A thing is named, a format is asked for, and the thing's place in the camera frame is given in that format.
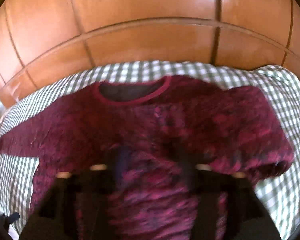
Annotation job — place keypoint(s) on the green white checkered bedsheet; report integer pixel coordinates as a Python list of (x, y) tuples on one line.
[(281, 195)]

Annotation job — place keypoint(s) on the orange wooden wardrobe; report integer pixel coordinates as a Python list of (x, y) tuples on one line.
[(42, 41)]

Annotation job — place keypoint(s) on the maroon floral patterned garment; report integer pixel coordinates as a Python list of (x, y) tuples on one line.
[(149, 131)]

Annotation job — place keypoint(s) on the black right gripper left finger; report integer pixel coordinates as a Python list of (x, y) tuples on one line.
[(75, 207)]

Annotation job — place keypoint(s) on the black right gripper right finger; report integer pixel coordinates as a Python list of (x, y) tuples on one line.
[(228, 203)]

